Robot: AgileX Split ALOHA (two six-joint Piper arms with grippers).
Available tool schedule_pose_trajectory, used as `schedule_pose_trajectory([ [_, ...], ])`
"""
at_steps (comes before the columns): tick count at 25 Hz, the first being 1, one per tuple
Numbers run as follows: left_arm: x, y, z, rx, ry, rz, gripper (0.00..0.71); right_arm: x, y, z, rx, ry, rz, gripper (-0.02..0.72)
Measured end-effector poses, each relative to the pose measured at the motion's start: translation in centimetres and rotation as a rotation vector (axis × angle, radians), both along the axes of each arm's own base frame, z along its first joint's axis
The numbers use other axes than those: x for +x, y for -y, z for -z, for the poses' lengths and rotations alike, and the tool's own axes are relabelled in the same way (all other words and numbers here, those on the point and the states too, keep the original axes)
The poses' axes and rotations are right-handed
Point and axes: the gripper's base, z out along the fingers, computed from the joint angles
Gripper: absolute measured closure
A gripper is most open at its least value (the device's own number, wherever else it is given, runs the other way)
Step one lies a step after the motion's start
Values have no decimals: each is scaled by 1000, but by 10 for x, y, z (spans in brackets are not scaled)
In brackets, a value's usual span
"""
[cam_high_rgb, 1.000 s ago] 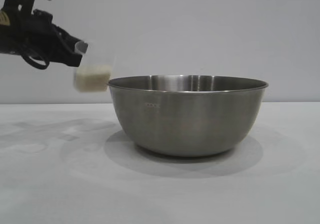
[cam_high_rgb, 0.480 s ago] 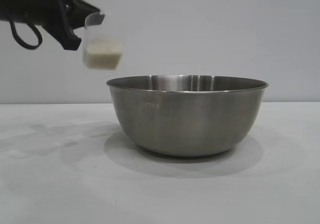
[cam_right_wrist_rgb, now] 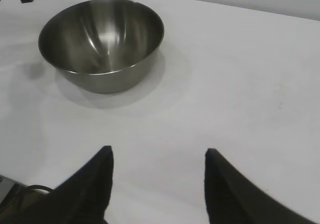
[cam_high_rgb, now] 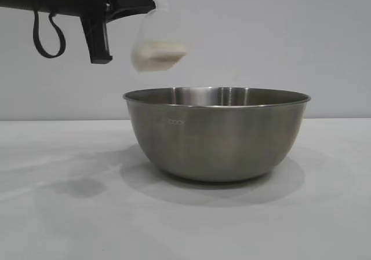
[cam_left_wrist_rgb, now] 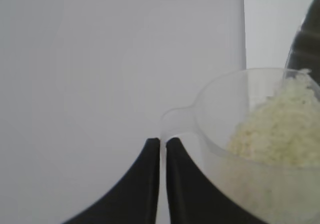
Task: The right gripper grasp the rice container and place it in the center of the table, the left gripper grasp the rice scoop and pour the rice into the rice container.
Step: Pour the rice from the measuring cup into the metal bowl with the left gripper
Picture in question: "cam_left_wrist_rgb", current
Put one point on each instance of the translucent plastic measuring cup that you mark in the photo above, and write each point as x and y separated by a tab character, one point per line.
220	104

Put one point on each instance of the white uncooked rice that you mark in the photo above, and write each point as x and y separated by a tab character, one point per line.
280	134

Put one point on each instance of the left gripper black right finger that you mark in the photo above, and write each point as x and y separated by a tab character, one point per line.
190	196

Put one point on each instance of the stainless steel mixing bowl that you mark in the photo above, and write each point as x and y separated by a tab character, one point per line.
308	27

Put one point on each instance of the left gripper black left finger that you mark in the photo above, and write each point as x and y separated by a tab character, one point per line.
135	191

